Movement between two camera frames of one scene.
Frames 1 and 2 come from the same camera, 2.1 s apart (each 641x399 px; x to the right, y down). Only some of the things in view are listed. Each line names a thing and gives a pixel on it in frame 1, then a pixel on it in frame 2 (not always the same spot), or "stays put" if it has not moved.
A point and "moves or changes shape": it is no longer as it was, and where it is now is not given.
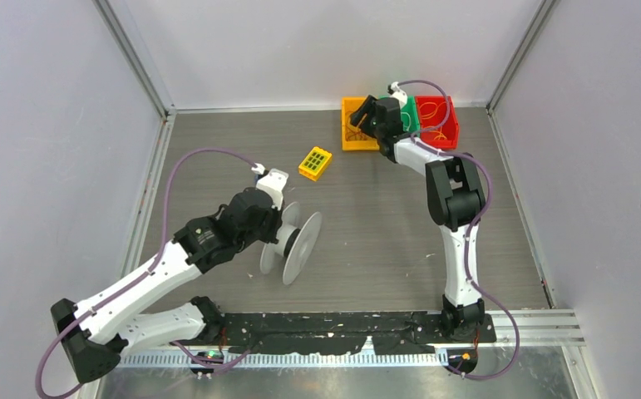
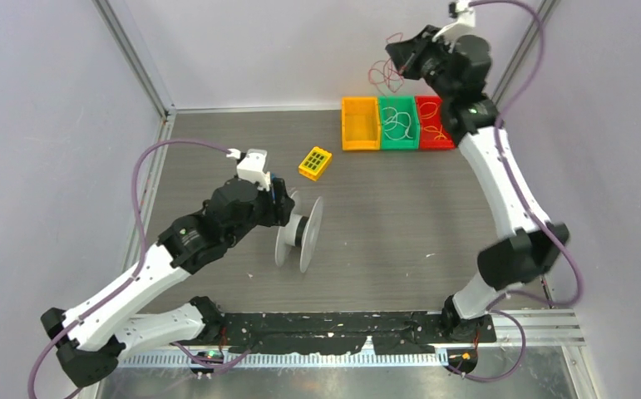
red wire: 356,133 to 383,71
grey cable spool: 298,242 moves or changes shape
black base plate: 325,332 stays put
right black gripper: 366,108 to 406,55
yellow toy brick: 315,164 stays put
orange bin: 353,139 stays put
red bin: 431,111 stays put
